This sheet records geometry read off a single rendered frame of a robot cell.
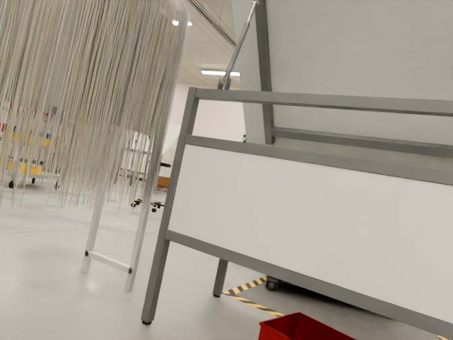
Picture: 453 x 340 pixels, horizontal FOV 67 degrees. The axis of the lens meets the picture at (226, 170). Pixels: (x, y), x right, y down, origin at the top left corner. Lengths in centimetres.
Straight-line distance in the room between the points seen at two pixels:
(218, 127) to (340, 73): 863
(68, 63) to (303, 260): 105
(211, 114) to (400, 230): 946
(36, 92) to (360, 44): 123
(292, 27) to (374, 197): 87
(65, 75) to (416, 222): 122
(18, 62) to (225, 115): 905
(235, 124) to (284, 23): 833
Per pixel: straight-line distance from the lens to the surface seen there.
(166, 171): 775
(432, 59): 156
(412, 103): 116
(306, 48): 164
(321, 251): 115
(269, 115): 177
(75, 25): 140
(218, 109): 1027
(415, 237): 111
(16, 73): 126
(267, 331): 142
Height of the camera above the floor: 66
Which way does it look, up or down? 1 degrees up
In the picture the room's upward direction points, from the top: 12 degrees clockwise
